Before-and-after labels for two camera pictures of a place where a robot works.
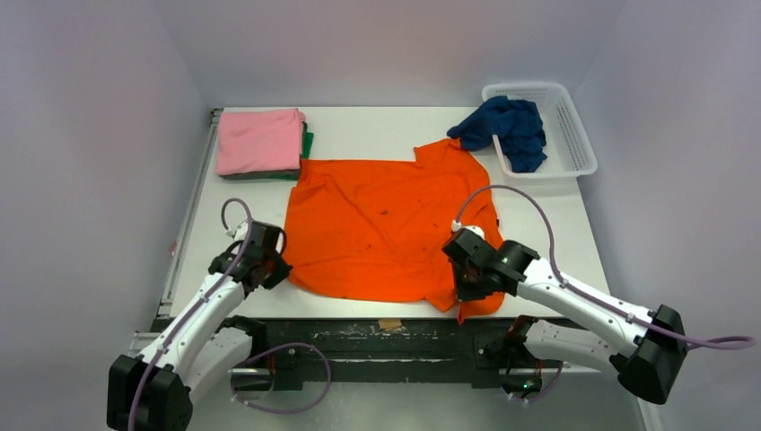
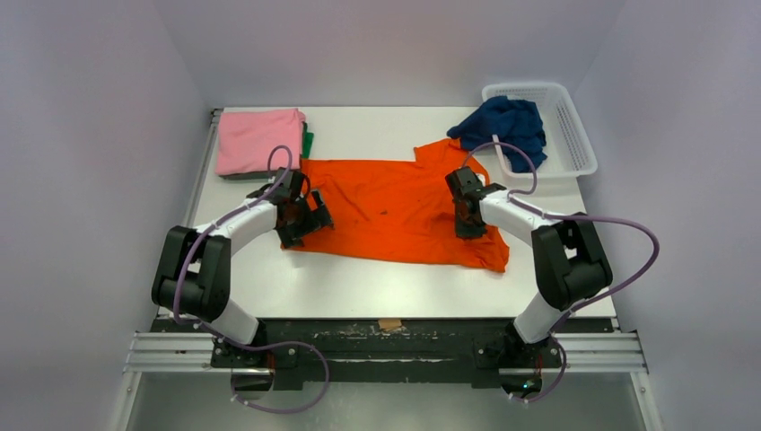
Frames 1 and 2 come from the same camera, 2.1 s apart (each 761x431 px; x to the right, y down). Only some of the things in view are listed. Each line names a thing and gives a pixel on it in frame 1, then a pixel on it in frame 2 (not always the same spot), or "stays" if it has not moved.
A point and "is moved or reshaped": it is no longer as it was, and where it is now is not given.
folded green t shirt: (284, 174) stays
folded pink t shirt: (254, 141) stays
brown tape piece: (387, 325) stays
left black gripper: (281, 271) → (290, 237)
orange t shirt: (374, 230) is moved or reshaped
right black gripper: (467, 284) → (467, 215)
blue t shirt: (516, 124) stays
